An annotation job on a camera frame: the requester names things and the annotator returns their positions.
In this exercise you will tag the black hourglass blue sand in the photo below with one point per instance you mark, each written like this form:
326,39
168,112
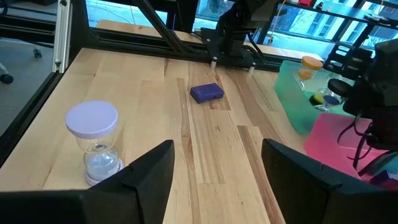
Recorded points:
337,86

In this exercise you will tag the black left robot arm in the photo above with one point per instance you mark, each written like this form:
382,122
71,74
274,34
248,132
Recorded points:
236,31

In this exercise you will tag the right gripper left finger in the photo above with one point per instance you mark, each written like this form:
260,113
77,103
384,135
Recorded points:
140,193

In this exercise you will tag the yellow capped hourglass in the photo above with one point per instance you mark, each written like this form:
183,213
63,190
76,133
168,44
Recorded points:
311,63

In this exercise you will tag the pink translucent plastic bin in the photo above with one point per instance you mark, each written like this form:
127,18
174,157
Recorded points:
329,140

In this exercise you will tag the black chair caster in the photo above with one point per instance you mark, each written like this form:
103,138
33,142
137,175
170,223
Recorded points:
6,77

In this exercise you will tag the purple capped hourglass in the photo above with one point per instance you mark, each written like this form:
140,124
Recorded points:
91,119

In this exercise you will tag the dark blue rectangular block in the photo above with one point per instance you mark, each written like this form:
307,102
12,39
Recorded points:
206,92

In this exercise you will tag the green translucent plastic bin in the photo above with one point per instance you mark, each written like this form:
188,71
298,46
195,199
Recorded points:
292,96

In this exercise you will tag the silver aluminium bracket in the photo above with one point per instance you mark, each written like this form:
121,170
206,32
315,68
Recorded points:
62,34

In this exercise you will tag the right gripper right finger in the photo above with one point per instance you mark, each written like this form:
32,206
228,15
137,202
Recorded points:
304,193

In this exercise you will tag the black aluminium table frame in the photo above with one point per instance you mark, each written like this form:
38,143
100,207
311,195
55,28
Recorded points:
102,37

